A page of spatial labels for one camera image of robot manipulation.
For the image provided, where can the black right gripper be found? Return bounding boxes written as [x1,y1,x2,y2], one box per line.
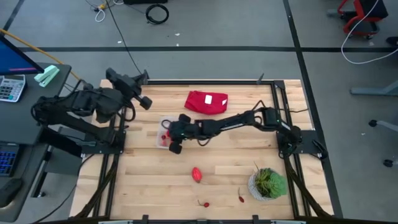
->
[169,113,203,156]

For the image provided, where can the black box on floor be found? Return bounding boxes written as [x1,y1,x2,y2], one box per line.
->
[123,0,169,5]

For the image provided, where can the red black rolling stool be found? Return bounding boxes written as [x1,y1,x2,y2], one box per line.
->
[326,0,389,40]

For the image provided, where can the red folded cloth white label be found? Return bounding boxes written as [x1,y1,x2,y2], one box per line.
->
[184,90,229,116]

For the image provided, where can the black aluminium table frame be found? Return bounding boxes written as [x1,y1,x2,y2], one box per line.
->
[73,79,333,224]

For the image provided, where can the coiled black cable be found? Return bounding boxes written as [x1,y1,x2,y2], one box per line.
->
[145,3,170,25]

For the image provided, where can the mint green stapler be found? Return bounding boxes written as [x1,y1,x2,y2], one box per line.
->
[34,64,60,88]

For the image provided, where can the red bell pepper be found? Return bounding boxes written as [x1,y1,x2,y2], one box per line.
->
[192,167,203,184]

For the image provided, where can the computer monitor blue screen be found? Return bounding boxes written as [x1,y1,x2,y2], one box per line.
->
[0,32,45,77]

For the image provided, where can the grey chair leg with caster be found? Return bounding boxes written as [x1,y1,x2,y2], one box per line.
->
[368,119,398,133]

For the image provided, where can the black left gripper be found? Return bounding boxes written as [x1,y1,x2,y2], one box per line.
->
[106,67,152,111]

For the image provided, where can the long white floor cable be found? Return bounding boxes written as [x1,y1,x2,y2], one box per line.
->
[341,0,398,65]

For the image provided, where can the white cable with yellow plug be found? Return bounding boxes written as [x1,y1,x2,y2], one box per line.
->
[90,0,125,23]

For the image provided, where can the black computer mouse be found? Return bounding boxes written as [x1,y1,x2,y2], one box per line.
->
[0,177,24,208]

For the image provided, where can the grey desk calculator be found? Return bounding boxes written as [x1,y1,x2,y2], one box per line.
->
[0,74,27,103]

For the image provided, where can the backlit black keyboard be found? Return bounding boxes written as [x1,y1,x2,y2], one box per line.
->
[0,143,20,177]

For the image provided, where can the green succulent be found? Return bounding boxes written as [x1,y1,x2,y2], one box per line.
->
[248,161,289,202]

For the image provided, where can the clear plastic tupperware container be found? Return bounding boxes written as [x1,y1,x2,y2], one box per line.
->
[155,116,175,149]

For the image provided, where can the yellow cable with black plug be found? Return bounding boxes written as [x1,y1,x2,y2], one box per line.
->
[0,28,82,82]

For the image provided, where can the black desk keyboard tray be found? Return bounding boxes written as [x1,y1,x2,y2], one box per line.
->
[0,141,47,223]

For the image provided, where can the grey desk foot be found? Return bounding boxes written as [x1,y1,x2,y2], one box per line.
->
[350,80,398,96]

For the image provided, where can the black desk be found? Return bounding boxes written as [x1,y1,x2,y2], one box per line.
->
[0,62,72,146]

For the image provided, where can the long black floor cable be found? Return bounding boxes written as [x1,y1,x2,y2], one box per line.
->
[104,0,146,77]

